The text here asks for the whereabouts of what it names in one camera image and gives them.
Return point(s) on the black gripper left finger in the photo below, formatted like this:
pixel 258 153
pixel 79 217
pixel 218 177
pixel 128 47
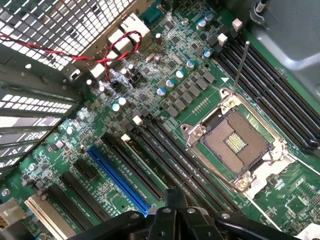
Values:
pixel 162 225

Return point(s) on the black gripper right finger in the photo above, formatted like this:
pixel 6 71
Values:
pixel 195 225

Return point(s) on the blue expansion slot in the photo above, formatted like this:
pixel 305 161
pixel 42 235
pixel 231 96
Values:
pixel 117 178

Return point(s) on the metal socket cover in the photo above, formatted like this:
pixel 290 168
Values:
pixel 260 186

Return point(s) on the green Dell motherboard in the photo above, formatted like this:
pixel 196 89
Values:
pixel 275 200

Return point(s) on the metal CPU socket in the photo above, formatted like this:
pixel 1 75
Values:
pixel 235 142

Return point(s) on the short black expansion slot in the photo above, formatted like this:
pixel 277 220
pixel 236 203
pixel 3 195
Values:
pixel 86 170

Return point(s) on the white expansion slot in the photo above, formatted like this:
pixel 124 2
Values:
pixel 47 217

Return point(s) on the thin metal locking lever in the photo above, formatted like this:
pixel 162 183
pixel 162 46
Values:
pixel 240 70

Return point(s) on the open metal PC case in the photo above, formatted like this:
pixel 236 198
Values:
pixel 287 37

